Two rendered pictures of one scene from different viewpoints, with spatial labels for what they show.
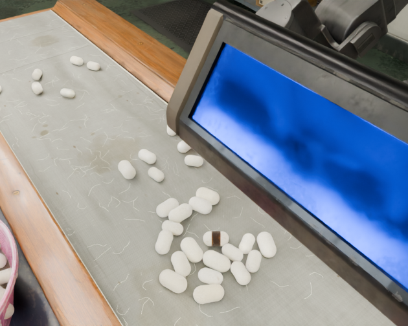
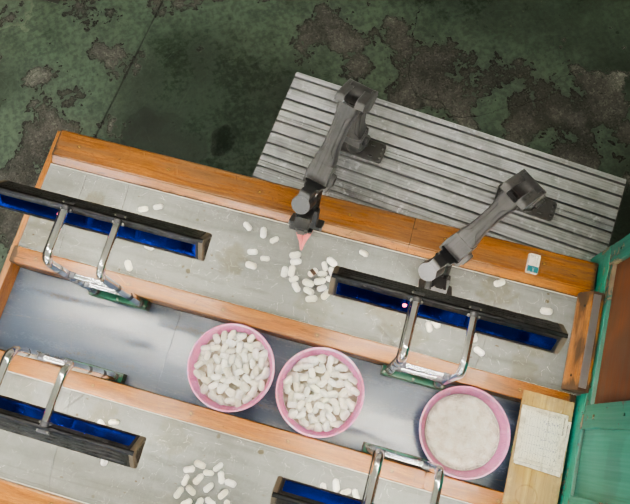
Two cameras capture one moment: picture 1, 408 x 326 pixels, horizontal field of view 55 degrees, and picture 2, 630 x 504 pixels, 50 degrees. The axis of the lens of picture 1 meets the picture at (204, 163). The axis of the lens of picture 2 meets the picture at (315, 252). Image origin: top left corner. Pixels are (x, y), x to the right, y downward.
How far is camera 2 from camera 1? 1.64 m
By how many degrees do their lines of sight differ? 36
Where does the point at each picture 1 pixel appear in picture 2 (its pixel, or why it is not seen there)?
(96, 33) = (127, 175)
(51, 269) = (270, 325)
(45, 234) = (254, 316)
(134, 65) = (183, 191)
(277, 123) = (356, 292)
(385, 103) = (372, 288)
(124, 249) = (283, 299)
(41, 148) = (198, 280)
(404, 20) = not seen: outside the picture
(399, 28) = not seen: outside the picture
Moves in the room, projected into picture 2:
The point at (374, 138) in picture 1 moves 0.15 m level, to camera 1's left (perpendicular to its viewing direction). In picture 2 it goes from (373, 292) to (327, 326)
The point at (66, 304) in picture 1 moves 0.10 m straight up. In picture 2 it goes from (287, 331) to (285, 326)
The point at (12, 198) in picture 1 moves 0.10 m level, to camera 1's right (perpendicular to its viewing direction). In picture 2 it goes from (224, 312) to (250, 293)
